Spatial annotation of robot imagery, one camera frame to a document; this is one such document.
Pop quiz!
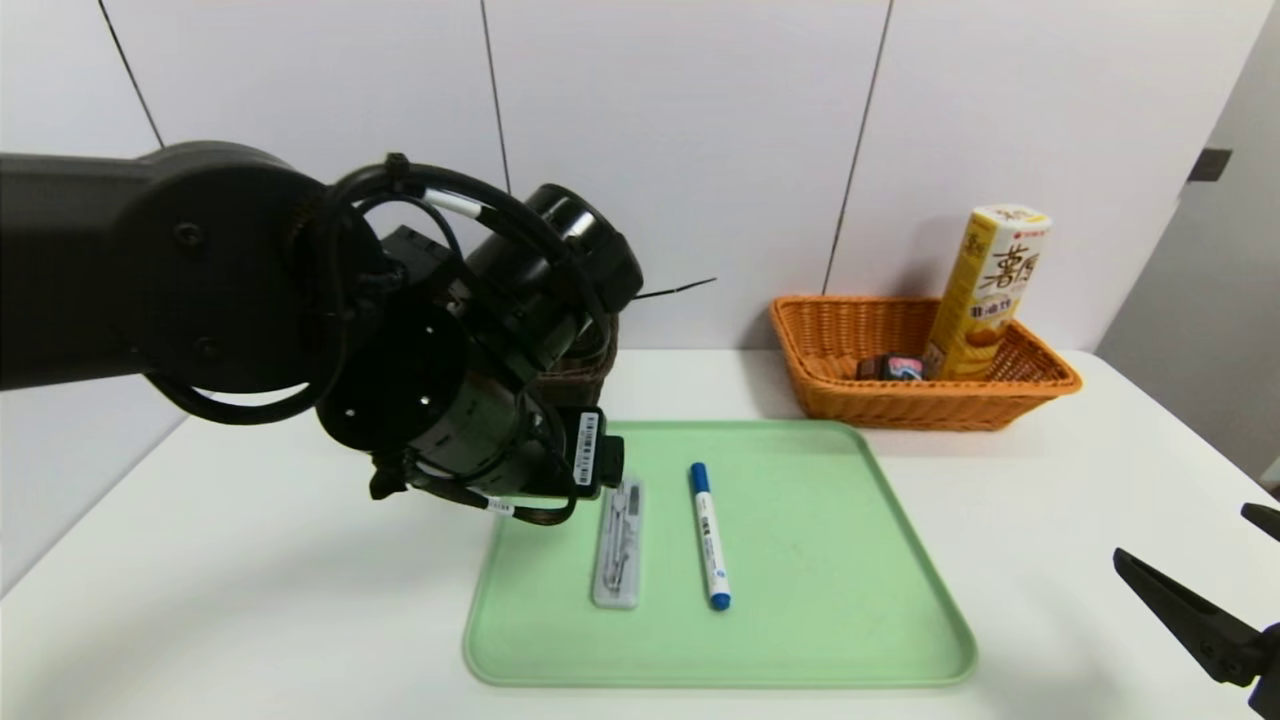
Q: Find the grey clear compass case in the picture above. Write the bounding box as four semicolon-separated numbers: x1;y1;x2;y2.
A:
592;478;643;610

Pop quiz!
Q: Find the small black snack carton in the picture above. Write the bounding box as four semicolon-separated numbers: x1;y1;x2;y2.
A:
858;354;927;382

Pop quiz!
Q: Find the tall yellow chip box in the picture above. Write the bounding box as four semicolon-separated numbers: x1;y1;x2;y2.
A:
920;205;1054;382

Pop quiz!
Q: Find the dark brown wicker basket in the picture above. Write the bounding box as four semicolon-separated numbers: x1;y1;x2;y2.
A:
530;310;621;407

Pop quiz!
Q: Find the orange wicker basket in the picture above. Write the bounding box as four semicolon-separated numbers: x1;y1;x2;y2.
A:
768;296;1084;433

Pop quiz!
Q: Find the blue white marker pen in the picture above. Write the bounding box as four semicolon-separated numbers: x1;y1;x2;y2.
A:
689;462;732;611

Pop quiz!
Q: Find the light green plastic tray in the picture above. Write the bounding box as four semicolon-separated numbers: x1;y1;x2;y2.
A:
464;419;977;689

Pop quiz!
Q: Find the thin black cable tie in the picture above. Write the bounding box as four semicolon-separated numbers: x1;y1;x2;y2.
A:
634;277;719;302

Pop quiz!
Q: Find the thick black looped cable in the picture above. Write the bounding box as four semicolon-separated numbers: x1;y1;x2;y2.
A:
330;153;623;353

